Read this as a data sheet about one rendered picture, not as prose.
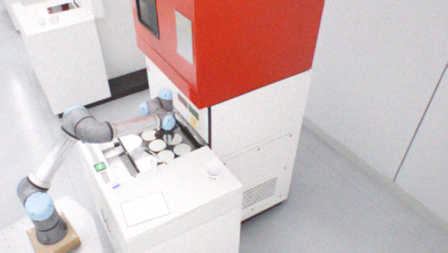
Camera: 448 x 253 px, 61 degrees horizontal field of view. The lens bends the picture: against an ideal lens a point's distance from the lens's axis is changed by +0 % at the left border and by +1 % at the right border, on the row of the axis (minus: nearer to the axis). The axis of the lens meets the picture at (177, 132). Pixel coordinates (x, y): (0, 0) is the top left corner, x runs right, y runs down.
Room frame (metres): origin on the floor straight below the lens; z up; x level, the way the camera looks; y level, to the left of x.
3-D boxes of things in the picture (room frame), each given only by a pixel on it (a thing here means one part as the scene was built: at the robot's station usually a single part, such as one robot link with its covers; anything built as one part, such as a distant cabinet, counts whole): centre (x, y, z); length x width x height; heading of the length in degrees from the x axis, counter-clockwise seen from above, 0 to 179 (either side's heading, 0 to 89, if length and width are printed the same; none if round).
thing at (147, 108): (1.58, 0.12, 1.21); 0.11 x 0.11 x 0.08; 33
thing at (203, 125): (1.91, 0.00, 1.02); 0.82 x 0.03 x 0.40; 24
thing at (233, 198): (1.25, 0.05, 0.89); 0.62 x 0.35 x 0.14; 114
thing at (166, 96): (1.65, 0.05, 1.21); 0.09 x 0.08 x 0.11; 123
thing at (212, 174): (1.29, -0.17, 1.01); 0.07 x 0.07 x 0.10
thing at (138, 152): (1.64, 0.12, 0.90); 0.34 x 0.34 x 0.01; 24
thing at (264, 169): (2.05, -0.31, 0.41); 0.82 x 0.71 x 0.82; 24
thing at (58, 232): (1.11, 0.64, 0.93); 0.15 x 0.15 x 0.10
